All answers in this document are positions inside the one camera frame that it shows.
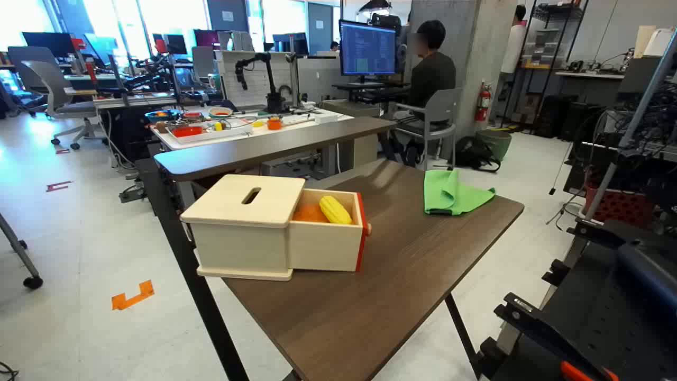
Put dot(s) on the yellow toy corn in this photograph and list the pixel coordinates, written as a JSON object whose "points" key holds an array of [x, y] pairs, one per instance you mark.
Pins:
{"points": [[335, 210]]}

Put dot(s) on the grey office chair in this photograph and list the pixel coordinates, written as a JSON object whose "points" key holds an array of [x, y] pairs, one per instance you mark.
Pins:
{"points": [[55, 86], [442, 112]]}

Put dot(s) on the computer monitor with blue screen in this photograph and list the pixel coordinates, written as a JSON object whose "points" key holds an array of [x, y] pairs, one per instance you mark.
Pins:
{"points": [[370, 49]]}

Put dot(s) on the seated person in dark shirt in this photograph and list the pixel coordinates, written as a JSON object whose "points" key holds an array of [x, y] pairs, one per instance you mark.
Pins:
{"points": [[433, 75]]}

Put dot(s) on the grey leg with black caster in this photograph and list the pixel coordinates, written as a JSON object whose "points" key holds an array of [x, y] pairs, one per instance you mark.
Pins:
{"points": [[21, 254]]}

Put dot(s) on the small black robot arm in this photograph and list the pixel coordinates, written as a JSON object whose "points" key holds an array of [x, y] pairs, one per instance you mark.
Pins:
{"points": [[271, 86]]}

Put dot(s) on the black table leg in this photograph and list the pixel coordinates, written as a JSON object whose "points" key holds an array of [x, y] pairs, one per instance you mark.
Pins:
{"points": [[194, 281]]}

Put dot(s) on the red fire extinguisher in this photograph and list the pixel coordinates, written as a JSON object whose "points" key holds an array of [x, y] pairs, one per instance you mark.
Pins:
{"points": [[484, 103]]}

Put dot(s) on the orange ball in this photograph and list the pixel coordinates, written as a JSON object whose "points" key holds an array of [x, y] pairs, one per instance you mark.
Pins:
{"points": [[310, 212]]}

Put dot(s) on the black bag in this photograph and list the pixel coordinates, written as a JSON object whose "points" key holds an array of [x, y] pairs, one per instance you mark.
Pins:
{"points": [[474, 151]]}

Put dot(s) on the grey metal pole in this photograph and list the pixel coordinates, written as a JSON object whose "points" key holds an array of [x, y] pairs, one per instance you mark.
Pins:
{"points": [[630, 128]]}

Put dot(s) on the grey long table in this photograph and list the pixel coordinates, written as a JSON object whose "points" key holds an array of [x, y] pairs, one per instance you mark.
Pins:
{"points": [[275, 144]]}

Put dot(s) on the black metal shelf rack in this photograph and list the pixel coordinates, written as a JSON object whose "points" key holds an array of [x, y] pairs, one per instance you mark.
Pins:
{"points": [[554, 49]]}

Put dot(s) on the green cloth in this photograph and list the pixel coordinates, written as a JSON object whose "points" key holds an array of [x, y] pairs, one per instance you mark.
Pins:
{"points": [[446, 192]]}

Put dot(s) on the light wooden box with slot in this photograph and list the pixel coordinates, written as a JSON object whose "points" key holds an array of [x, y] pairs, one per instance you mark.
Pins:
{"points": [[240, 224]]}

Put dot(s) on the orange floor tape marker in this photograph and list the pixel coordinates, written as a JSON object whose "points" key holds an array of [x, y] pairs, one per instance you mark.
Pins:
{"points": [[131, 296]]}

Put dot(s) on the green bag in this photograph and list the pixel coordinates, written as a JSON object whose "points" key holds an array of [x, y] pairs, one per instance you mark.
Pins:
{"points": [[501, 141]]}

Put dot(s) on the red plastic crate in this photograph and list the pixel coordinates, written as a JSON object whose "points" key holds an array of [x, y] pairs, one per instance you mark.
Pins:
{"points": [[621, 206]]}

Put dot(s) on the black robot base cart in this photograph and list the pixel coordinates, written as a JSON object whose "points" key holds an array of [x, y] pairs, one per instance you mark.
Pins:
{"points": [[606, 309]]}

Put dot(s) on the white board with colourful toys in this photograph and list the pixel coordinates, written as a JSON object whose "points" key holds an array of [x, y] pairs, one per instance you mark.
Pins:
{"points": [[212, 130]]}

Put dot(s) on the wooden drawer with orange front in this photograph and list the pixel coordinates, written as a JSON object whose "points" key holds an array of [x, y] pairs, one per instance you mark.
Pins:
{"points": [[325, 246]]}

